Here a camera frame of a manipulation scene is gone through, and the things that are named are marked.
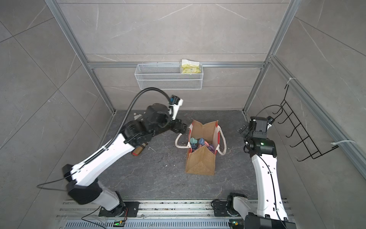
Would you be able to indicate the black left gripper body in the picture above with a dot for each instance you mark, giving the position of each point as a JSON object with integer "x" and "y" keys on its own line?
{"x": 174, "y": 125}

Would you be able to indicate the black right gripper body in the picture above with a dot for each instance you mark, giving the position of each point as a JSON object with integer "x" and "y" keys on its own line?
{"x": 245, "y": 127}

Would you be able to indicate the green hourglass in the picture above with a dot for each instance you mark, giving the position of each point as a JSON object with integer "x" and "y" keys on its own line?
{"x": 193, "y": 141}

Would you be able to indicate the purple hourglass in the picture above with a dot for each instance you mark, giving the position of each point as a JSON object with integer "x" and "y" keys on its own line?
{"x": 211, "y": 148}

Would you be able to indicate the blue hourglass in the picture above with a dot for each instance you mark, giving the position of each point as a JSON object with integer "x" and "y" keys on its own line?
{"x": 201, "y": 141}

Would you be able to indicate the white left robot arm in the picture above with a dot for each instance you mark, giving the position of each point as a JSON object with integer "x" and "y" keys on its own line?
{"x": 83, "y": 184}

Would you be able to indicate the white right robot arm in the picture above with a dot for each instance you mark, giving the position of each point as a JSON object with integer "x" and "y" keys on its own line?
{"x": 270, "y": 212}

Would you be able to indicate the white fluffy plush toy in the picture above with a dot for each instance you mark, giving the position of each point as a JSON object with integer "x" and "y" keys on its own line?
{"x": 137, "y": 116}

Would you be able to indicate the plaid fabric pouch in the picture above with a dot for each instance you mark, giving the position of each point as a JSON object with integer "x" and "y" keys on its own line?
{"x": 137, "y": 151}

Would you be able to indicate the yellow wipes packet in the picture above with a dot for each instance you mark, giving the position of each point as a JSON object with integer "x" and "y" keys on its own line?
{"x": 190, "y": 67}

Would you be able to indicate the white wire wall basket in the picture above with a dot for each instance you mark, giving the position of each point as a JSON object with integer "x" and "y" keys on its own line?
{"x": 168, "y": 77}

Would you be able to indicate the black wire hook rack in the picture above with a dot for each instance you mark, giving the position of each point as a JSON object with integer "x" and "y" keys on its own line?
{"x": 299, "y": 129}

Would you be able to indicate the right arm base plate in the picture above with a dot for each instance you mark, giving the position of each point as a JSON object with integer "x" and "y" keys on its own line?
{"x": 224, "y": 208}

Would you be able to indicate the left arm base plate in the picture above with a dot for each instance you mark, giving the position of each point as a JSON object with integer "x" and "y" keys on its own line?
{"x": 130, "y": 209}

